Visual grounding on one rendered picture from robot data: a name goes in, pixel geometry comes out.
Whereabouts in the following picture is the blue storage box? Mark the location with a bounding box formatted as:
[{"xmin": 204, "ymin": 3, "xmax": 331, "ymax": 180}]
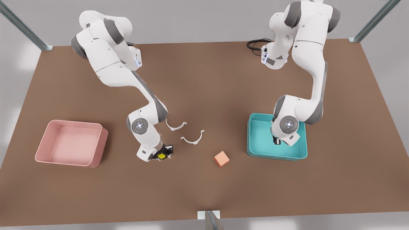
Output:
[{"xmin": 247, "ymin": 113, "xmax": 308, "ymax": 161}]

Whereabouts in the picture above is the pink storage box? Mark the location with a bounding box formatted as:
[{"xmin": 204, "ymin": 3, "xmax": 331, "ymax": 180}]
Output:
[{"xmin": 35, "ymin": 120, "xmax": 108, "ymax": 168}]

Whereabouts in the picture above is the white curved clip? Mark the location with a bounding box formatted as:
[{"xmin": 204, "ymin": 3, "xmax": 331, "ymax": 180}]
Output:
[
  {"xmin": 165, "ymin": 119, "xmax": 187, "ymax": 132},
  {"xmin": 181, "ymin": 130, "xmax": 205, "ymax": 145}
]

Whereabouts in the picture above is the orange cube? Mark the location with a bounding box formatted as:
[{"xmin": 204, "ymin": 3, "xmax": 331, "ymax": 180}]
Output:
[{"xmin": 214, "ymin": 151, "xmax": 230, "ymax": 167}]

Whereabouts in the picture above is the silver frame post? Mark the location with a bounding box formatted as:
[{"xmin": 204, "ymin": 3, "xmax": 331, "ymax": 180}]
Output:
[
  {"xmin": 197, "ymin": 211, "xmax": 226, "ymax": 230},
  {"xmin": 349, "ymin": 0, "xmax": 401, "ymax": 43},
  {"xmin": 0, "ymin": 2, "xmax": 53, "ymax": 51}
]

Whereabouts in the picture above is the black cable loop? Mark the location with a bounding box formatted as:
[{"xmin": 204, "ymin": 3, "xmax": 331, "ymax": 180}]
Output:
[{"xmin": 246, "ymin": 39, "xmax": 272, "ymax": 56}]

